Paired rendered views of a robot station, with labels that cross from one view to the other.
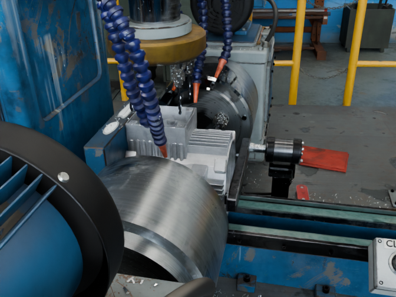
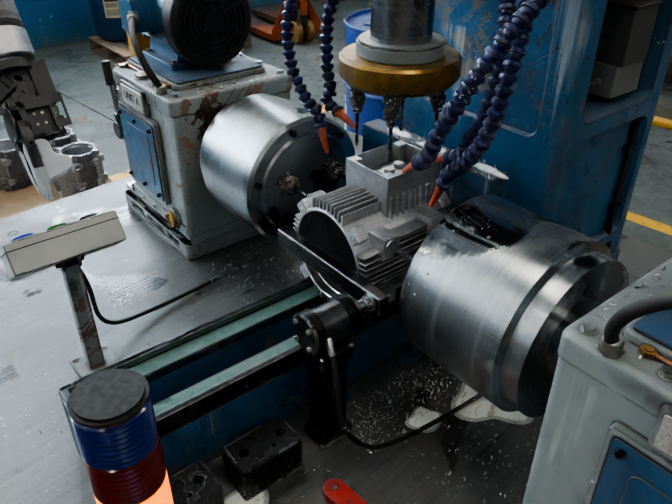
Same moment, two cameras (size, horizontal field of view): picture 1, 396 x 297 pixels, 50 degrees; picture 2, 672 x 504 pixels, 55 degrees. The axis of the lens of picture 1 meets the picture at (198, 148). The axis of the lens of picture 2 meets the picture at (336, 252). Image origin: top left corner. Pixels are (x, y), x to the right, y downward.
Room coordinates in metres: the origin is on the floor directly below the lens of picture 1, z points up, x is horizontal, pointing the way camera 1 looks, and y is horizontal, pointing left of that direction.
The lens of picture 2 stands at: (1.29, -0.73, 1.57)
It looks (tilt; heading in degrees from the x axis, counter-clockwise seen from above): 32 degrees down; 129
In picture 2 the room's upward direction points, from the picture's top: straight up
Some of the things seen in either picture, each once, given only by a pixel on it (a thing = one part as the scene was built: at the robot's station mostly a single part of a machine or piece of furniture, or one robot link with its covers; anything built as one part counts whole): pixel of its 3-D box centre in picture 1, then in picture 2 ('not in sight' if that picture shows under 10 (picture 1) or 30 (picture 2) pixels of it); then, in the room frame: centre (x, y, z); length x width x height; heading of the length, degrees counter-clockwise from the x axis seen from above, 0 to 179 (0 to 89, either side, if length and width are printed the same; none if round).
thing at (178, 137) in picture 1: (162, 131); (393, 178); (0.77, 0.07, 1.11); 0.12 x 0.11 x 0.07; 77
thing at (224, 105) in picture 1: (210, 105); (526, 312); (1.07, -0.04, 1.04); 0.41 x 0.25 x 0.25; 167
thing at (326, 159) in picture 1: (323, 158); not in sight; (1.17, -0.40, 0.80); 0.15 x 0.12 x 0.01; 67
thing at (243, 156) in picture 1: (240, 171); (328, 267); (0.77, -0.09, 1.01); 0.26 x 0.04 x 0.03; 167
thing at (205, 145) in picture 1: (184, 172); (373, 236); (0.77, 0.03, 1.02); 0.20 x 0.19 x 0.19; 77
